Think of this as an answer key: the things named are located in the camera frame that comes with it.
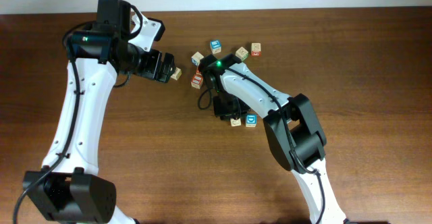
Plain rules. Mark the blue letter D block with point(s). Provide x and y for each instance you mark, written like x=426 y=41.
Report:
x=251 y=120

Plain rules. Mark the wooden block red bottom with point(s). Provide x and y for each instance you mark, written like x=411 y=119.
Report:
x=256 y=49

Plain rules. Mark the wooden block blue side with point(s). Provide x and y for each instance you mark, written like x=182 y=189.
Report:
x=196 y=58

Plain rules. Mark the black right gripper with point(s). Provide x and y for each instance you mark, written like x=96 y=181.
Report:
x=227 y=107

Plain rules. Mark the wooden block green print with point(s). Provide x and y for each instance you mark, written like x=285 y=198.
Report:
x=242 y=53

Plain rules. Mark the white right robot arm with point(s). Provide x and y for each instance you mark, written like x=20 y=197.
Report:
x=294 y=134

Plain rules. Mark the red number 9 block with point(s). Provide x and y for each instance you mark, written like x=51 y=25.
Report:
x=235 y=122

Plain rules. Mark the blue top wooden block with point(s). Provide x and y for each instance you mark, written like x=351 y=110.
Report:
x=215 y=46

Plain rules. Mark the red letter I block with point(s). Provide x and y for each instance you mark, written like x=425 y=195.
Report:
x=197 y=81

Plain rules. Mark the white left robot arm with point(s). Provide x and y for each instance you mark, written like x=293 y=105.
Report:
x=67 y=188

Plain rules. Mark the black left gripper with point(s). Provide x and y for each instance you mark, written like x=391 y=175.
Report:
x=150 y=71

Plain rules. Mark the plain wooden block near left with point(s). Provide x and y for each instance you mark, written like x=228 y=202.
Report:
x=177 y=73

